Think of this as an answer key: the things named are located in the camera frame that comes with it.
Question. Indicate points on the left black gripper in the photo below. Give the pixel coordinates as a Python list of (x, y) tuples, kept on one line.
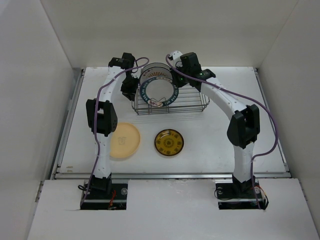
[(130, 93)]

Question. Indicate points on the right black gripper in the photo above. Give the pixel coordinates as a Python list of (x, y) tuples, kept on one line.
[(175, 80)]

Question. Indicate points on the white plate blue rim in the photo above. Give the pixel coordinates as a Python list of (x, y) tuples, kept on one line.
[(159, 97)]

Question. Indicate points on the beige plastic plate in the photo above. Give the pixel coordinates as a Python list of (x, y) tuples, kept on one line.
[(124, 141)]

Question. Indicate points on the small yellow patterned plate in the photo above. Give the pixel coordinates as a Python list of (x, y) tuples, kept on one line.
[(169, 142)]

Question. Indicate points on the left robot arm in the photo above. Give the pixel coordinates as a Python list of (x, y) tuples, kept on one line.
[(102, 120)]

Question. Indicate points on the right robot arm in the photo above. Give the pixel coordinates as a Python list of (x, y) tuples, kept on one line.
[(244, 120)]

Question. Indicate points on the purple plastic plate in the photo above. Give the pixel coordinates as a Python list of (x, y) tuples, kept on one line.
[(156, 82)]

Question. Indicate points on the grey rimmed patterned plate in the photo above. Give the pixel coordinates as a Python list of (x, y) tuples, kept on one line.
[(155, 69)]

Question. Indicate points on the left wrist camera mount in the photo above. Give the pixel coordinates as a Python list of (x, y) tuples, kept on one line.
[(137, 73)]

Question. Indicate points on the wire dish rack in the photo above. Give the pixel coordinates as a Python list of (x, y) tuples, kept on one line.
[(189, 100)]

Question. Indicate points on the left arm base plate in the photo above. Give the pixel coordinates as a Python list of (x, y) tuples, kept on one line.
[(113, 201)]

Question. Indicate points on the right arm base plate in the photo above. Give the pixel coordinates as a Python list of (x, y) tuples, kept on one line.
[(229, 199)]

